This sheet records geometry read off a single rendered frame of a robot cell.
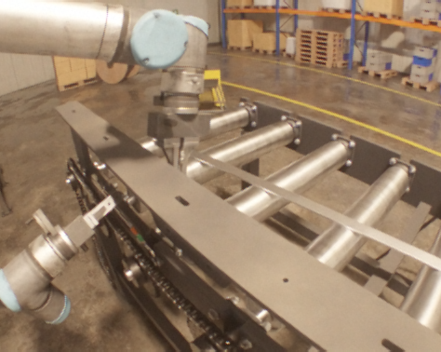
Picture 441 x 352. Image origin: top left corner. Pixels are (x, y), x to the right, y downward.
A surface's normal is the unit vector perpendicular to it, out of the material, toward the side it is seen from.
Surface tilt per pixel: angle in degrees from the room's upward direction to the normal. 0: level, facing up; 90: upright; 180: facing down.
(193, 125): 82
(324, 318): 0
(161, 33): 91
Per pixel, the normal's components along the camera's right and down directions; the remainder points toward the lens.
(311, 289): -0.04, -0.85
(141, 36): 0.58, 0.43
